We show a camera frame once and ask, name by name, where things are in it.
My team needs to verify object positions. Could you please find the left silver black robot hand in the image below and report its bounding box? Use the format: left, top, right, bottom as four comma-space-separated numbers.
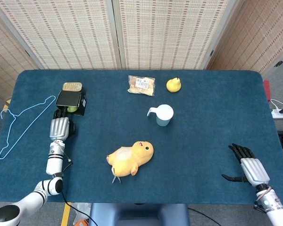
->
48, 107, 76, 142

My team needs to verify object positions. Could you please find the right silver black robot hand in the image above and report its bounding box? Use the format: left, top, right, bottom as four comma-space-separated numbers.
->
221, 143, 271, 188

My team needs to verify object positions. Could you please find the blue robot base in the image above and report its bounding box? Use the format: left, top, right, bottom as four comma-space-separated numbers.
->
88, 202, 191, 226

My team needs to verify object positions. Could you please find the black box with gold lid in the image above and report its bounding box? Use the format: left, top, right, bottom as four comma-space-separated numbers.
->
54, 89, 87, 116

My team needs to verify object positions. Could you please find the gold flat tin can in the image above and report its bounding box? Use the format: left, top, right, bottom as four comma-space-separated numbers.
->
62, 81, 83, 92

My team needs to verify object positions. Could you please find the blue table cloth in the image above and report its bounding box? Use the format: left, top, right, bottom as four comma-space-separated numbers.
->
0, 70, 283, 205

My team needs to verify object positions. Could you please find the white power strip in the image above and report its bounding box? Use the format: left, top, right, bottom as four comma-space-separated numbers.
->
271, 108, 283, 120

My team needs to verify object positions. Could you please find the yellow plush animal toy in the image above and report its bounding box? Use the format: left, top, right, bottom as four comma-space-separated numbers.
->
106, 140, 154, 184

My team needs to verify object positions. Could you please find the woven folding screen panel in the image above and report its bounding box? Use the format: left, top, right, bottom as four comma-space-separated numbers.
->
0, 0, 122, 70
206, 0, 283, 74
112, 0, 239, 70
0, 7, 39, 100

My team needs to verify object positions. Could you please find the bread in clear packet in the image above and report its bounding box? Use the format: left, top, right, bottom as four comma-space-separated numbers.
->
127, 75, 156, 97

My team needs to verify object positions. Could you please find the yellow pear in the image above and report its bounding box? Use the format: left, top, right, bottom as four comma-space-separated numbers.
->
166, 76, 182, 93

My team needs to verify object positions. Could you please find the light blue wire hanger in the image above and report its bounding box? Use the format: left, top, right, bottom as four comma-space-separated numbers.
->
0, 95, 57, 160

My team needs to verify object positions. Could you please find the black cable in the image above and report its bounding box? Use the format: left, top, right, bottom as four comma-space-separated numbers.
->
60, 191, 98, 226
188, 207, 221, 226

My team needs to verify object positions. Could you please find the white power cable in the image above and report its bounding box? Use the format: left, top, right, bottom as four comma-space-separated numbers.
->
270, 98, 283, 111

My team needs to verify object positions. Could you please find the pale blue handled cup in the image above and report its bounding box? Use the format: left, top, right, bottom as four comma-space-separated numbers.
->
147, 104, 175, 127

